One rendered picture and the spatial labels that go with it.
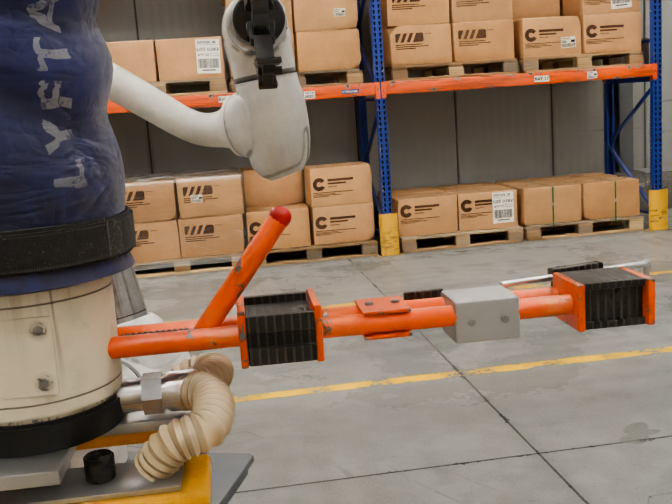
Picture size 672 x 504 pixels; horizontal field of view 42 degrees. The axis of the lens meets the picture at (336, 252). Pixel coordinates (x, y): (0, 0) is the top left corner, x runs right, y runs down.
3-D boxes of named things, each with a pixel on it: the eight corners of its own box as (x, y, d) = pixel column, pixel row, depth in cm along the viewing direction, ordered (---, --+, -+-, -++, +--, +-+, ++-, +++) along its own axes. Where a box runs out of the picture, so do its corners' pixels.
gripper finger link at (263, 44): (245, 18, 120) (246, 27, 121) (252, 70, 113) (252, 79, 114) (274, 17, 121) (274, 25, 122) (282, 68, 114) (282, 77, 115)
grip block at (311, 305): (241, 372, 86) (236, 314, 85) (240, 345, 96) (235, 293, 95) (326, 363, 87) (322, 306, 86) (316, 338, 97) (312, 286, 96)
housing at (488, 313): (456, 345, 90) (455, 303, 89) (441, 329, 97) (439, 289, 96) (522, 339, 91) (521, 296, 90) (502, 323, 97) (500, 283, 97)
